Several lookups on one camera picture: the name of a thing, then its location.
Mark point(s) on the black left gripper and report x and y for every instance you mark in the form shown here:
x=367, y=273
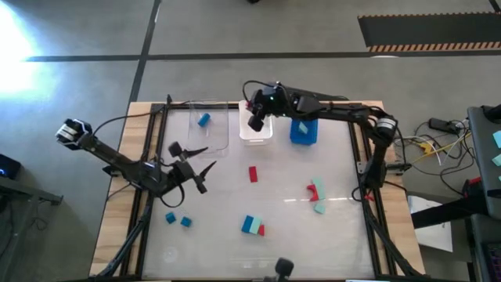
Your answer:
x=182, y=171

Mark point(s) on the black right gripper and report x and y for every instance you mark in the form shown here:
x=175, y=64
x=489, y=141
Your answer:
x=266, y=102

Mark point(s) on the blue rectangular block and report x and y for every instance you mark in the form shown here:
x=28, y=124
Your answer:
x=204, y=119

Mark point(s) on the small blue cube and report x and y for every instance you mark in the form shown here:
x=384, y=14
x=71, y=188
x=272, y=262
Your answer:
x=186, y=222
x=170, y=218

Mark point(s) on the large dark blue block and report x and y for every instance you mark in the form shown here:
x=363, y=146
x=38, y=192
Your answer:
x=247, y=224

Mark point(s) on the large light teal block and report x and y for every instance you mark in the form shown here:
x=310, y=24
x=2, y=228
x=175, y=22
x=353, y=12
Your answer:
x=255, y=226

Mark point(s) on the long light teal block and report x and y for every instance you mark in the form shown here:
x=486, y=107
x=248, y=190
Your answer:
x=319, y=187

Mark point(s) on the short red block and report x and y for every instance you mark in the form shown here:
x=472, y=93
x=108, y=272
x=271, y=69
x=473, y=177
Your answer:
x=261, y=230

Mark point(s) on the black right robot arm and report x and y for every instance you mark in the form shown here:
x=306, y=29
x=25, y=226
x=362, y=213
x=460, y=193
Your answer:
x=336, y=111

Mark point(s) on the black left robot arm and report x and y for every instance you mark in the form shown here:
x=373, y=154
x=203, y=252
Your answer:
x=109, y=154

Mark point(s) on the white plastic bin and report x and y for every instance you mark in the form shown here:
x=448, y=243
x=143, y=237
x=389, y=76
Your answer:
x=258, y=137

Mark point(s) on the clear plastic bin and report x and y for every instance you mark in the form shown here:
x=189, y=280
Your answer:
x=219, y=141

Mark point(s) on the red rectangular block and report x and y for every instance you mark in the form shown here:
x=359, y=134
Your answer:
x=253, y=174

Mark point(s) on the blue plastic basket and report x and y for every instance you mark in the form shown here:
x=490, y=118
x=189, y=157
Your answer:
x=309, y=137

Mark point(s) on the black flat panel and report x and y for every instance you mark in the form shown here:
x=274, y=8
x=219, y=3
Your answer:
x=336, y=98

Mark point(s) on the black rounded object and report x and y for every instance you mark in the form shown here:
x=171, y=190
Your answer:
x=284, y=267

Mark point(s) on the black power brick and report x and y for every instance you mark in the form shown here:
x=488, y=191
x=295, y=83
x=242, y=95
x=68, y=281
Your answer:
x=438, y=124

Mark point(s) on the black device with blue light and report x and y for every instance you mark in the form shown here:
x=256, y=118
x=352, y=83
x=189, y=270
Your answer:
x=9, y=166

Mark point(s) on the black hazard striped floor mat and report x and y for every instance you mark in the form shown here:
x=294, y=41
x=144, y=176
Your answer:
x=430, y=29

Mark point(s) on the black cart leg bar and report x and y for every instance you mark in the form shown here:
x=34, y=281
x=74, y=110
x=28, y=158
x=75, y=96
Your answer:
x=446, y=213

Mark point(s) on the white paper sheet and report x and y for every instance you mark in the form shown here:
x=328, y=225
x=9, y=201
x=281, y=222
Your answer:
x=434, y=235

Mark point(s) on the red clamp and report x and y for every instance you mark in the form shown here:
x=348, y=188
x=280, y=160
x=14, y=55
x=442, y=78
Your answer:
x=474, y=181

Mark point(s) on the black side cart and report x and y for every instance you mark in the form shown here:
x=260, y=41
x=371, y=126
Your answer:
x=483, y=164

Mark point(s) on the black storage crate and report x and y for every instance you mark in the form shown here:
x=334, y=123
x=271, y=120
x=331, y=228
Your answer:
x=479, y=250

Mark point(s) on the black metal rig frame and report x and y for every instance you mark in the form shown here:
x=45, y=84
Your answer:
x=178, y=105

